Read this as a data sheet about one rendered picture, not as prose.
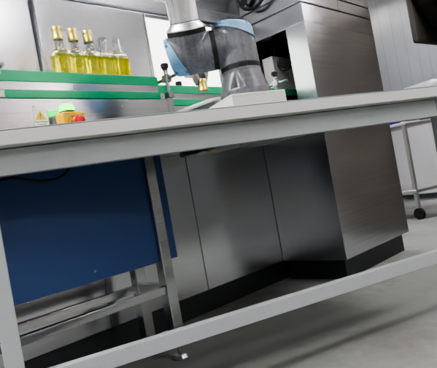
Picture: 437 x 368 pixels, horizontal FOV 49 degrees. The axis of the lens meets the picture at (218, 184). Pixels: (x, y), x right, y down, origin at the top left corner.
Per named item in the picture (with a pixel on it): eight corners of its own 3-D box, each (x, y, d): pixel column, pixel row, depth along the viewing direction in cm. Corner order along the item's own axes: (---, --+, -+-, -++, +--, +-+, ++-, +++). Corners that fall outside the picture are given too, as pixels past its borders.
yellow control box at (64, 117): (76, 141, 143) (72, 116, 143) (90, 136, 137) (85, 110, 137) (55, 142, 138) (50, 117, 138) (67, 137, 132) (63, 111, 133)
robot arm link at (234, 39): (261, 57, 136) (252, 10, 137) (215, 66, 137) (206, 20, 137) (258, 68, 148) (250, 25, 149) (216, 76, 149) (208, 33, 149)
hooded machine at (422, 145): (441, 190, 599) (422, 87, 599) (482, 188, 547) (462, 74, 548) (402, 200, 570) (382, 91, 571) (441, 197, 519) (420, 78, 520)
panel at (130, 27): (220, 95, 234) (209, 26, 234) (225, 93, 232) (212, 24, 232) (45, 92, 170) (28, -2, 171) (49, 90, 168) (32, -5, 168)
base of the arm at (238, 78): (281, 90, 138) (274, 56, 139) (235, 94, 132) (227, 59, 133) (257, 103, 152) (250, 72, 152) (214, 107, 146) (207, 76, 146)
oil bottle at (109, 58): (117, 111, 176) (106, 54, 176) (125, 107, 172) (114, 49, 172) (103, 112, 172) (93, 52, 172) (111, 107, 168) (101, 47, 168)
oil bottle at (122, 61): (129, 111, 180) (120, 55, 180) (138, 107, 176) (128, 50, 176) (117, 111, 176) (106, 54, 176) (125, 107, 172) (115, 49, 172)
